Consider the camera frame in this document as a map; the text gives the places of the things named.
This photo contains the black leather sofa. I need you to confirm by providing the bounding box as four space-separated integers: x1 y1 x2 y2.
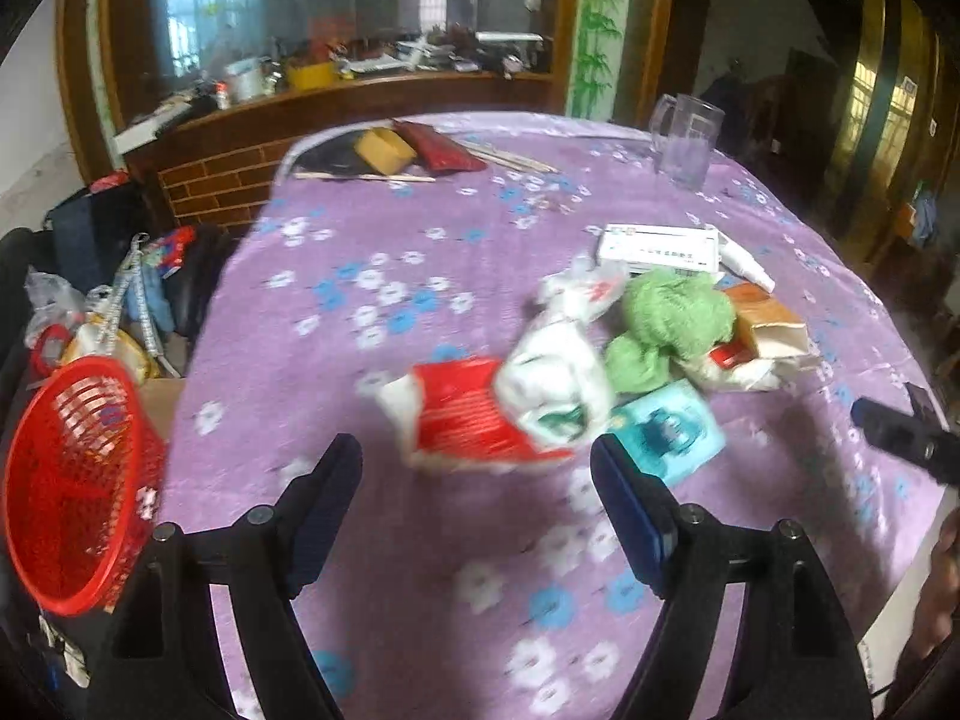
0 225 46 406

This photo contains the dark red pouch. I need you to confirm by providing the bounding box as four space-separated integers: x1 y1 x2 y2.
394 120 488 175

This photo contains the white pot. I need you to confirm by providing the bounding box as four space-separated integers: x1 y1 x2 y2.
225 56 267 102

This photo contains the black bag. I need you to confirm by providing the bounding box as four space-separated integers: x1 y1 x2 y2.
169 225 235 338

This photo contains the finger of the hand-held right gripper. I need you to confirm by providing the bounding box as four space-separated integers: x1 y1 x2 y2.
904 381 938 425
851 396 960 488

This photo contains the clear glass mug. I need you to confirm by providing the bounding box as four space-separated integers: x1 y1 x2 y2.
649 94 726 190

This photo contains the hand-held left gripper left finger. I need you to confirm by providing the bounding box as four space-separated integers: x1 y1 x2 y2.
86 433 365 720

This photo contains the wooden brick-pattern counter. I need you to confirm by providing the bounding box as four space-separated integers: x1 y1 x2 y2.
112 71 571 241

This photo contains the clear plastic bag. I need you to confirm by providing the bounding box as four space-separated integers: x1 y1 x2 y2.
25 270 85 331

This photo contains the dark blue bag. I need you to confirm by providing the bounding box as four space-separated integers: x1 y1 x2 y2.
45 180 151 293

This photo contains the black hand fan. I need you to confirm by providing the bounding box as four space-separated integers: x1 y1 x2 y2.
289 131 391 179

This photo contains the red printed box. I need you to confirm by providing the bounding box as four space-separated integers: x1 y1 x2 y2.
146 229 196 275

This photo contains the green cloth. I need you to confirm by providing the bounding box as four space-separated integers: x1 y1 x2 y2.
604 268 737 395

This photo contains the white medicine box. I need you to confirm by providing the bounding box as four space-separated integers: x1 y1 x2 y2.
596 223 722 275

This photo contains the crumpled white plastic bag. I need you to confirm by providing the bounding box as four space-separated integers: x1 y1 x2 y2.
495 255 631 451

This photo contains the flat white box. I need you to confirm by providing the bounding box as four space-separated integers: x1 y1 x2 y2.
112 101 196 155

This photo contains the yellow sponge block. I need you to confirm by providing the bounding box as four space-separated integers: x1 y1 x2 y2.
354 127 418 176

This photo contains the white bag with red label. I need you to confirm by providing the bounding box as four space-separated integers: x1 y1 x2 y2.
375 356 578 475

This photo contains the cardboard box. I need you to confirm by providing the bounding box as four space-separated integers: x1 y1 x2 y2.
139 377 187 436

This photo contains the white tube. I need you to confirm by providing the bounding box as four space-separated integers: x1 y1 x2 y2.
716 232 777 293

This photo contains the blue cloth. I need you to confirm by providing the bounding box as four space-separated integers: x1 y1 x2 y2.
124 262 177 335

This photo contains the red plastic basket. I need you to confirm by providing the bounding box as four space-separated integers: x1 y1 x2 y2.
2 356 167 617

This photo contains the teal cartoon tissue packet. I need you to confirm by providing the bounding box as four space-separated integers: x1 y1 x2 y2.
607 379 727 487

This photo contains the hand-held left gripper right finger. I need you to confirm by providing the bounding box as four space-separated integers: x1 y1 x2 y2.
590 433 875 720

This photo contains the purple floral tablecloth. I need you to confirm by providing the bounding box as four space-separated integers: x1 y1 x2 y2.
161 111 950 720

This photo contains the yellow box on counter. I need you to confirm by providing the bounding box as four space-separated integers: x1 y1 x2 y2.
286 60 337 89

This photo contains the bamboo painted pillar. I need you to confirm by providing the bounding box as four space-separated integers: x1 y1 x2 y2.
566 0 625 121

